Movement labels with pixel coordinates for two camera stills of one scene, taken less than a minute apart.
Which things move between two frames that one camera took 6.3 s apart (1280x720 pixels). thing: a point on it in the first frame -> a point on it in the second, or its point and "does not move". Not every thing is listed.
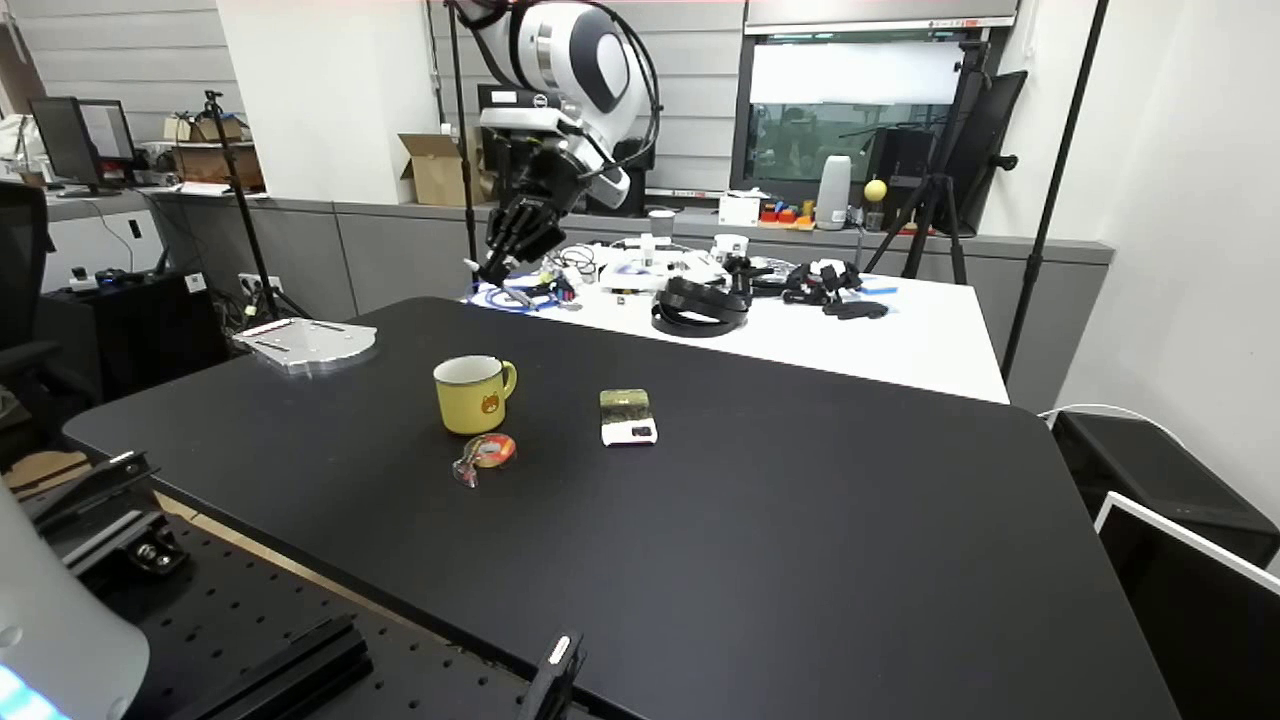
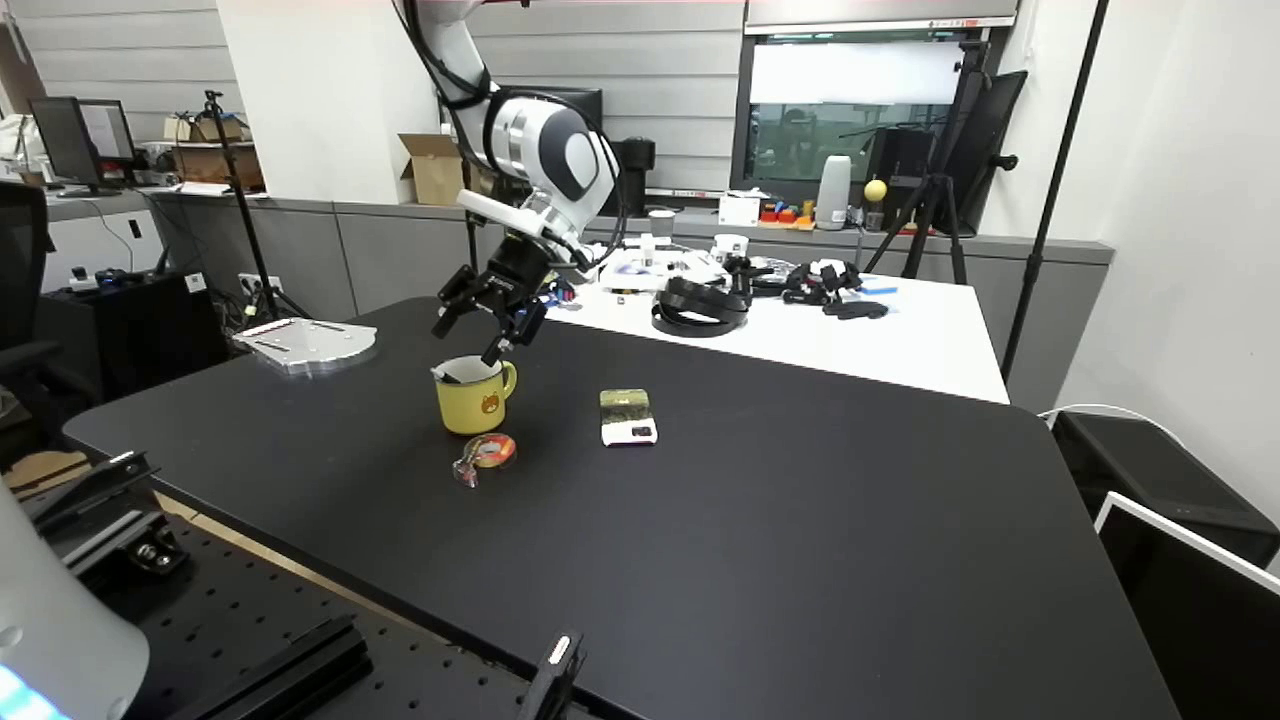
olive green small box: (624, 396) does not move
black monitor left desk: (86, 137) does not move
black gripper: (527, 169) -> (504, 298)
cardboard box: (432, 169) does not move
